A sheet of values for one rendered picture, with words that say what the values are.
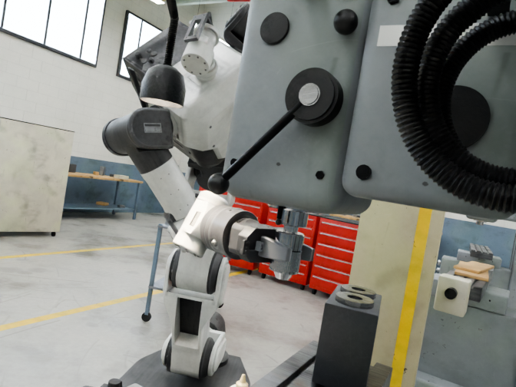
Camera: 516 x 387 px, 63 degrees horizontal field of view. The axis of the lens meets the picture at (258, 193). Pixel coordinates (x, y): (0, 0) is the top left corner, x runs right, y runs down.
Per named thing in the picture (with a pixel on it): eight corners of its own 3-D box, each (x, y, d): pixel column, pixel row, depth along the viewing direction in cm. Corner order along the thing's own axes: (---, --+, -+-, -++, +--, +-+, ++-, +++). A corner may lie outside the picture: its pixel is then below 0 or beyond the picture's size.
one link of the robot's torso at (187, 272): (175, 282, 149) (200, 153, 152) (223, 292, 147) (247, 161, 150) (160, 289, 134) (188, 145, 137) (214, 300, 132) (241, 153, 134)
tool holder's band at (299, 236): (303, 239, 69) (305, 233, 69) (304, 243, 64) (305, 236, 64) (275, 233, 69) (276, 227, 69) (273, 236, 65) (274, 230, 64)
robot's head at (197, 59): (184, 81, 101) (178, 51, 93) (196, 52, 106) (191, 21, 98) (211, 84, 100) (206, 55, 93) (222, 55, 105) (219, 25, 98)
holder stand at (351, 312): (310, 382, 97) (325, 296, 96) (325, 350, 118) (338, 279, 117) (364, 398, 93) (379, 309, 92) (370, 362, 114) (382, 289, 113)
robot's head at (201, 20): (193, 67, 101) (177, 41, 95) (203, 43, 106) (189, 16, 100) (216, 63, 99) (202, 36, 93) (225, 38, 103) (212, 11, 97)
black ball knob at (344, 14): (328, 29, 51) (332, 4, 51) (335, 38, 54) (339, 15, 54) (352, 28, 50) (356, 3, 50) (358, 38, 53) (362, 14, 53)
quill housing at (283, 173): (210, 193, 62) (245, -28, 61) (272, 199, 80) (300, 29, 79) (335, 217, 53) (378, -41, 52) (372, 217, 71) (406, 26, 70)
